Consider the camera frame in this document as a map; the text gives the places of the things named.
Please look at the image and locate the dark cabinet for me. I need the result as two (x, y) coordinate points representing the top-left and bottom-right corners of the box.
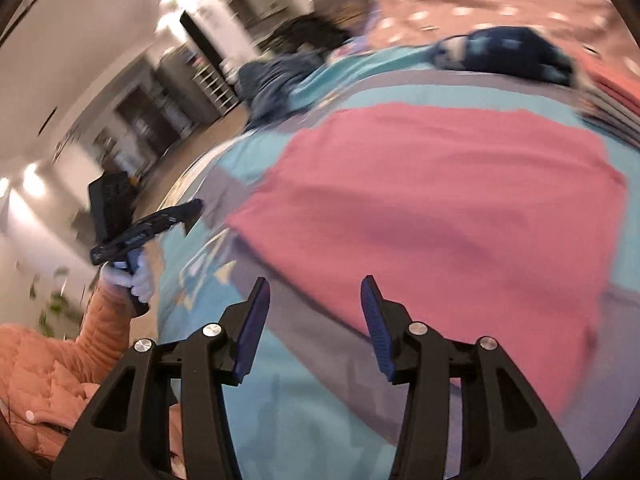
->
(81, 55), (222, 178)

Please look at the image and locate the floral dark cushion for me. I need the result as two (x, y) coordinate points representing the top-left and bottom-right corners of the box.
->
(310, 0), (380, 36)

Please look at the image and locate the black clothing heap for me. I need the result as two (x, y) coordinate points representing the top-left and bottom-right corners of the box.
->
(259, 13), (352, 55)

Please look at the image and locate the orange quilted jacket sleeve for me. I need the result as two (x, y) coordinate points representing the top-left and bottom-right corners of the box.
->
(1, 284), (132, 463)

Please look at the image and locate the dark blue blanket heap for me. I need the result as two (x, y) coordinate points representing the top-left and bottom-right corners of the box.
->
(235, 51), (324, 130)

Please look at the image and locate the blue grey geometric bedspread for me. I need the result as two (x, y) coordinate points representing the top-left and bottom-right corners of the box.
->
(156, 44), (640, 480)

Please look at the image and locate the patterned folded garment at bottom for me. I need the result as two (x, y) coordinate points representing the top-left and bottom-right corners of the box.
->
(576, 103), (640, 150)

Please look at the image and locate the grey folded garment in stack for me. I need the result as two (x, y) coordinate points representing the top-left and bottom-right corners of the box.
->
(578, 88), (639, 138)

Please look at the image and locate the pink garment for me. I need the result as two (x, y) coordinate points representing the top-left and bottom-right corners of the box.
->
(228, 103), (627, 414)

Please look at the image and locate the white shelf unit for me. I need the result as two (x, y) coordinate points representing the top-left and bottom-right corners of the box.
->
(193, 63), (240, 116)

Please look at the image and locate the pink polka dot sheet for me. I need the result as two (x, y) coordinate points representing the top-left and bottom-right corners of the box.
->
(368, 0), (639, 74)

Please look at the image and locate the white gloved left hand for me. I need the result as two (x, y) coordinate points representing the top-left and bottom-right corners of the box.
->
(99, 250), (154, 304)

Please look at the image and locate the coral folded garment on stack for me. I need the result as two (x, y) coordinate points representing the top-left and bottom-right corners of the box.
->
(576, 53), (639, 116)

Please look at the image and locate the black television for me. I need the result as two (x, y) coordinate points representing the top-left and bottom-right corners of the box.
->
(179, 11), (224, 77)

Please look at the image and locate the navy star patterned garment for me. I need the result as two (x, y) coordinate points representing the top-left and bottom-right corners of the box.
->
(428, 26), (576, 87)

